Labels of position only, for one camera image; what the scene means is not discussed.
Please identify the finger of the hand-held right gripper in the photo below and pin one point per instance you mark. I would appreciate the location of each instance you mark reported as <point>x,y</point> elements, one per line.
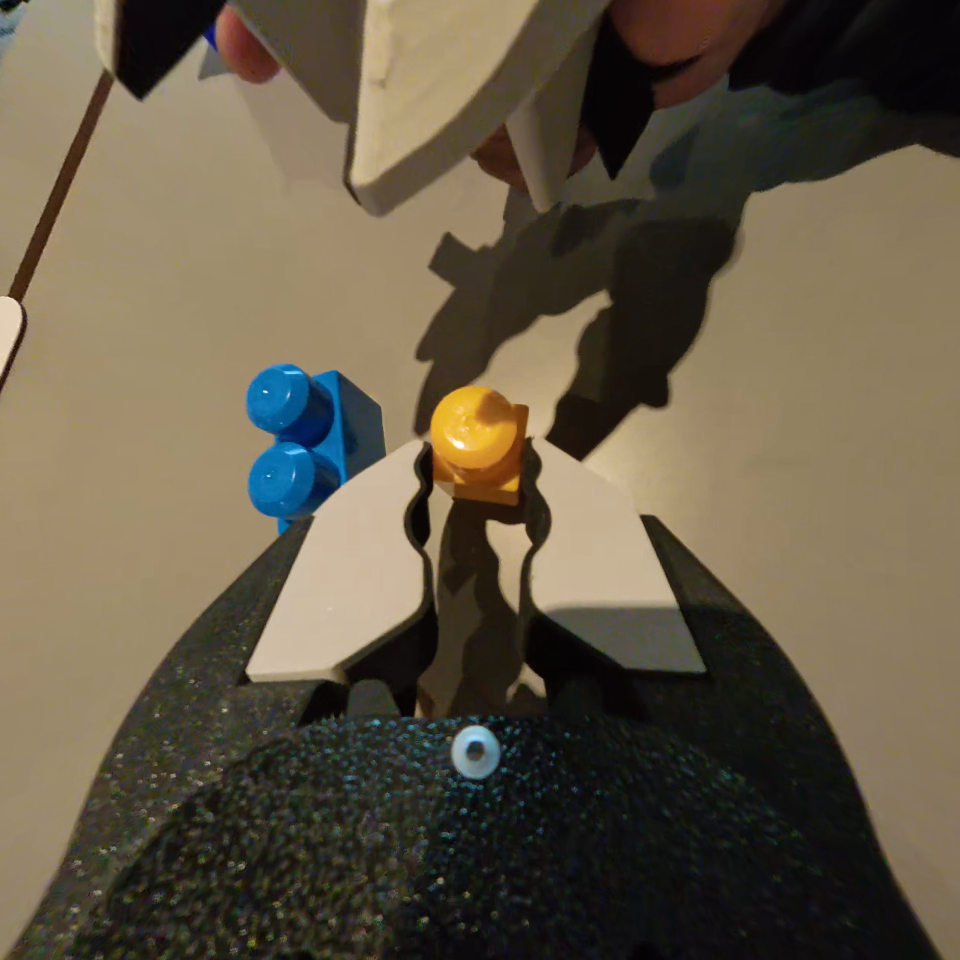
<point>427,82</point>
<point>146,37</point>

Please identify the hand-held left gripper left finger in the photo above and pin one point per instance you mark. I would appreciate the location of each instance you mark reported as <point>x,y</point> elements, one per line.
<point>345,577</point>

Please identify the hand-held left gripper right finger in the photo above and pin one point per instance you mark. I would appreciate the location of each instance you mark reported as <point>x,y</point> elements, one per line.
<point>600,570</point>

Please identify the blue mega block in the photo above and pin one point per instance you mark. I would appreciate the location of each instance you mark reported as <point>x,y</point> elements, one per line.
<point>300,442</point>

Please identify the orange mega block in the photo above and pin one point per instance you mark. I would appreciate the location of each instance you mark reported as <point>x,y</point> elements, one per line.
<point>472,435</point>

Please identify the person's right hand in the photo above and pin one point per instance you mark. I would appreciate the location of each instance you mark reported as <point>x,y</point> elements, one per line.
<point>675,45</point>

